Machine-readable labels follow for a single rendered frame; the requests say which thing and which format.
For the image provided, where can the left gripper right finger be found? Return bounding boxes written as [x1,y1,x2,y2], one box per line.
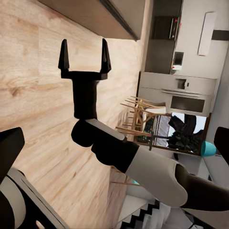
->
[214,127,229,165]

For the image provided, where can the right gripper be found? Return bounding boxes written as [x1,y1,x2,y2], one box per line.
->
[58,38,112,104]

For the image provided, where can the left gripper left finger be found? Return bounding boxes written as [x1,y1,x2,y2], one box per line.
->
[0,126,25,184]

